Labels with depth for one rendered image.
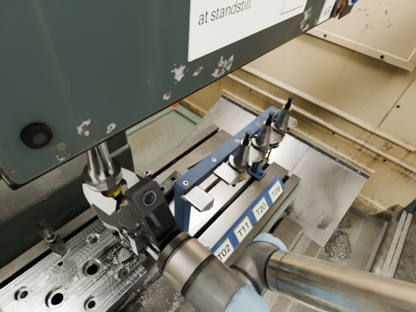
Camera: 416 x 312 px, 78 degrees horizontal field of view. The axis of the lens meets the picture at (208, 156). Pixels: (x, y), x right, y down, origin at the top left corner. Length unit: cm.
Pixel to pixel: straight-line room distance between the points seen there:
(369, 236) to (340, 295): 106
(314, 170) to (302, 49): 57
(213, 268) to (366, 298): 20
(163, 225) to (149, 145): 126
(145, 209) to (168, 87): 25
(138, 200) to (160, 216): 5
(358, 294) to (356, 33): 95
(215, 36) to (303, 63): 112
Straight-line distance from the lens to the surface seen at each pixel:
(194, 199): 62
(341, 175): 140
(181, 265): 40
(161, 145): 164
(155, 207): 40
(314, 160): 141
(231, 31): 19
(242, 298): 40
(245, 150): 66
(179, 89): 17
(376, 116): 127
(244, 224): 92
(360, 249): 142
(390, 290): 42
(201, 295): 40
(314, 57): 126
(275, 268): 50
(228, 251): 89
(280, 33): 26
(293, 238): 121
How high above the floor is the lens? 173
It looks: 46 degrees down
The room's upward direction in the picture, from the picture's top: 8 degrees clockwise
